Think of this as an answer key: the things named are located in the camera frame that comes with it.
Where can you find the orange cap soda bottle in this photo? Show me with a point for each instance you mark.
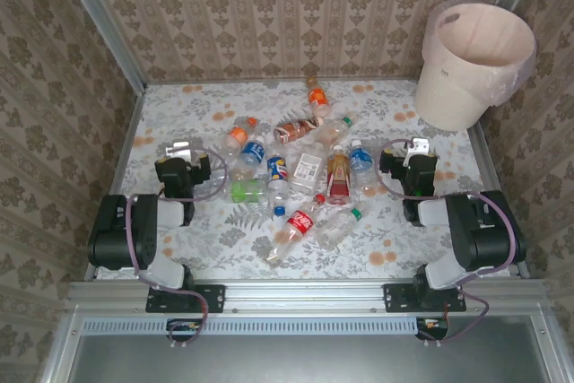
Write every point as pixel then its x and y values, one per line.
pixel 237 135

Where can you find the grey metal panel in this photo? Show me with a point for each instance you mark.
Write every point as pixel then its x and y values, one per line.
pixel 291 360

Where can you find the orange label beige cap bottle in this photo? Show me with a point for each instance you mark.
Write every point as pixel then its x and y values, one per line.
pixel 317 97

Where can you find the green label clear bottle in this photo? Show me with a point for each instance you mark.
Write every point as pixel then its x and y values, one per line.
pixel 246 190

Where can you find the brown label drink bottle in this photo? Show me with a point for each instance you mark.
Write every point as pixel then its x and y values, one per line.
pixel 296 129

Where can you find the blue label water bottle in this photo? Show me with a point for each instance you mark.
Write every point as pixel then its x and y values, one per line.
pixel 360 159
pixel 252 153

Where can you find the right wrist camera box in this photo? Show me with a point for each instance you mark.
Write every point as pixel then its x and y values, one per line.
pixel 419 145

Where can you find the red orange label tea bottle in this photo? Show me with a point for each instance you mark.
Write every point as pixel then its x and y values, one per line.
pixel 338 176

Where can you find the clear square bottle white label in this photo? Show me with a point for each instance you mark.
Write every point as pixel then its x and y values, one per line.
pixel 308 167

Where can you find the red label cola bottle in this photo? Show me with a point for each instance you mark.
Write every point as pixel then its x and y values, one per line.
pixel 299 221

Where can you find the green cap clear bottle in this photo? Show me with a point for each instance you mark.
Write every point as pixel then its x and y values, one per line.
pixel 332 132
pixel 336 228

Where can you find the cream plastic waste bin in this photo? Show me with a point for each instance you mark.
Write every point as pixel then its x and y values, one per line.
pixel 448 91

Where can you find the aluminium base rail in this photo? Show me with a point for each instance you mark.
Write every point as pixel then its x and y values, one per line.
pixel 305 295

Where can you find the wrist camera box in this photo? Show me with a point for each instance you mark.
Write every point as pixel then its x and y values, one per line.
pixel 179 148
pixel 419 145

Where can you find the Pepsi bottle blue cap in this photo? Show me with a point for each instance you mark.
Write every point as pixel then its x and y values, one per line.
pixel 277 172

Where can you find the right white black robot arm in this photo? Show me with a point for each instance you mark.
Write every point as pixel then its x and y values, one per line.
pixel 484 239

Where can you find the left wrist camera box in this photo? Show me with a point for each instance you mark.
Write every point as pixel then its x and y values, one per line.
pixel 179 148

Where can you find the floral table cover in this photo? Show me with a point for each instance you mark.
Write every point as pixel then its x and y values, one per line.
pixel 381 230

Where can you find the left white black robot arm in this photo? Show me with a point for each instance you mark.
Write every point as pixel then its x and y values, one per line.
pixel 112 230

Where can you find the aluminium side rail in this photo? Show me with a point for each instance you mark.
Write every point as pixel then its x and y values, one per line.
pixel 486 163
pixel 123 154

